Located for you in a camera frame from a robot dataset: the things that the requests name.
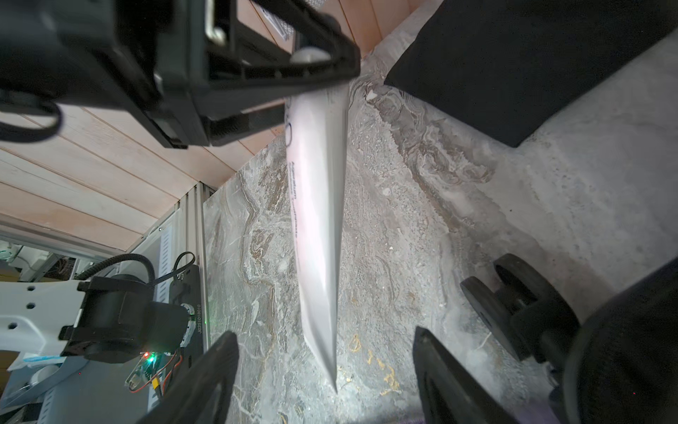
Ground black corrugated cable conduit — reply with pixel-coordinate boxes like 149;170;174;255
73;251;197;287

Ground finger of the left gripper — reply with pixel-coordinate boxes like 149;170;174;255
206;1;360;119

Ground white wire mesh rack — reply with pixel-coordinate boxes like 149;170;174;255
254;0;325;42

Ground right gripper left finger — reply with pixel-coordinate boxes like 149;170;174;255
139;331;239;424

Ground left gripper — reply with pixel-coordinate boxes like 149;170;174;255
1;1;285;148

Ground black t-shirt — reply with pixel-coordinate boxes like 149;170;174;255
385;1;677;148

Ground white cosmetic tube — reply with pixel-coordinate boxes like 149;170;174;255
284;82;350;388

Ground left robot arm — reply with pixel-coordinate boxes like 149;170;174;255
1;1;360;363

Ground white and black suitcase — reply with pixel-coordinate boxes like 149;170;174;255
460;254;677;423

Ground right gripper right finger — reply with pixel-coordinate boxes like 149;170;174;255
412;326;517;423

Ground green circuit board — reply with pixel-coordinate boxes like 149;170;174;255
125;349;183;399

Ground purple towel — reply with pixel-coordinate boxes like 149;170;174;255
404;399;559;423

